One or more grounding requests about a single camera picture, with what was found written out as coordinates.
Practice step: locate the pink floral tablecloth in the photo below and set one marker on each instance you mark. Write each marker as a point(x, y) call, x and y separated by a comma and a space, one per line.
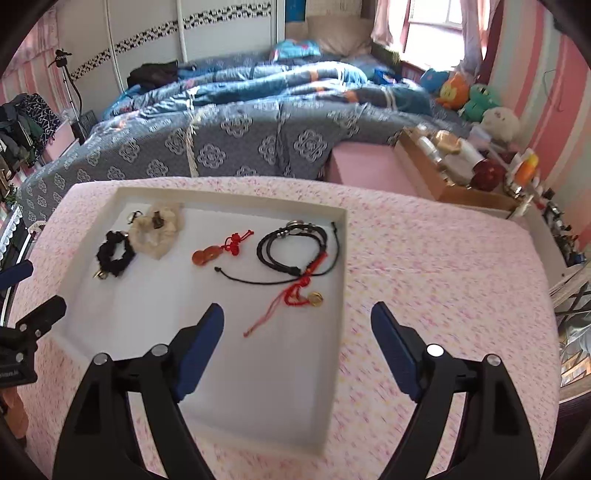
point(438, 277)

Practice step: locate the white lace shelf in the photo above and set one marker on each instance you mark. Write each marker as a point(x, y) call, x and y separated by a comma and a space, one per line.
point(11, 240)

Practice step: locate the orange plush toy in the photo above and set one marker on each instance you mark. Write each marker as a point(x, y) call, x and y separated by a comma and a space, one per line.
point(452, 92)

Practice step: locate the wooden box of cosmetics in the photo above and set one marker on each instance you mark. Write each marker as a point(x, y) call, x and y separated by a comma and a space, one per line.
point(429, 177)

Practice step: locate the orange pendant red knot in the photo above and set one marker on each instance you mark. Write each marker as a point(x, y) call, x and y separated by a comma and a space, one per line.
point(205, 257)

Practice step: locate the blue plush toy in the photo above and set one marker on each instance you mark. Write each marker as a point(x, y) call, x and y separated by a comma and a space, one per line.
point(434, 81)

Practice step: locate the black garment steamer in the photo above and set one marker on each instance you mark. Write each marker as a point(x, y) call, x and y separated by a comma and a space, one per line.
point(74, 97)

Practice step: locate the black scrunchie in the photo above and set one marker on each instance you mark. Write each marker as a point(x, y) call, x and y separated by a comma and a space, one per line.
point(104, 254)

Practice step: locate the black clothing pile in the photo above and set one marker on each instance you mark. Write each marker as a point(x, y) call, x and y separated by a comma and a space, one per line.
point(152, 76)

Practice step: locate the clothes rack with coats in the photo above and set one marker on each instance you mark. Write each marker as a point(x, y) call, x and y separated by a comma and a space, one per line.
point(23, 134)

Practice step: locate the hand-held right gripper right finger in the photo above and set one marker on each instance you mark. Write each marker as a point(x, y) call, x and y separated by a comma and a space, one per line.
point(397, 355)

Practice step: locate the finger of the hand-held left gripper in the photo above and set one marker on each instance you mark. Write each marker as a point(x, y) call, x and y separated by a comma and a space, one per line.
point(41, 314)
point(16, 273)

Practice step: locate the grey patterned bedspread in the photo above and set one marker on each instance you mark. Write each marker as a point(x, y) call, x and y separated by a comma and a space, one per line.
point(231, 138)

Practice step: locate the orange bottle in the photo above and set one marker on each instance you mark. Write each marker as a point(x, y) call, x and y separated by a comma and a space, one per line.
point(526, 170)

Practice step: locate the red round ornament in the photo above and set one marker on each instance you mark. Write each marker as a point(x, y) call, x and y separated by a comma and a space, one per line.
point(487, 174)

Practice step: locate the green plush toy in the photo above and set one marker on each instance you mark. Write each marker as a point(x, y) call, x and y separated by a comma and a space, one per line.
point(480, 104)

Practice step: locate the beige pillow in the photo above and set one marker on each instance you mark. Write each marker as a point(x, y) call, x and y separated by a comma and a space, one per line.
point(339, 37)

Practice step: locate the white wardrobe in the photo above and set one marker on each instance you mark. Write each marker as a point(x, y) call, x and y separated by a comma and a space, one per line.
point(161, 32)

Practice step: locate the window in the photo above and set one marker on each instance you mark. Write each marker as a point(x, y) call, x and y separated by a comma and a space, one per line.
point(434, 32)

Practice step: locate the white plush toy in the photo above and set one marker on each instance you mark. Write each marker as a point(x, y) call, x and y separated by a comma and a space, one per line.
point(501, 123)

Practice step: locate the blue quilt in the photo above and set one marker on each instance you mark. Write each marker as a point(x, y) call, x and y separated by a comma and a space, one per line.
point(286, 83)

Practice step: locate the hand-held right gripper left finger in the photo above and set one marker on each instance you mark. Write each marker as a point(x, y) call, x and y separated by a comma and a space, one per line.
point(198, 355)

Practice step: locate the pink window curtain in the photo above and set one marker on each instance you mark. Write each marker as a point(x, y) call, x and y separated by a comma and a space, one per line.
point(388, 23)

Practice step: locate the white rectangular tray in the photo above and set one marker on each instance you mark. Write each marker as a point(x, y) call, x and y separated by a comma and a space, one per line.
point(258, 369)

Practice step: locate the cream scrunchie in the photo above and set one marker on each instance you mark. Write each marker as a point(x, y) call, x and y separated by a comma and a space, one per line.
point(143, 240)

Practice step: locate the blue patterned pillow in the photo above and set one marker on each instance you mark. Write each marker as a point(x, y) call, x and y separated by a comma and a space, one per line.
point(295, 50)

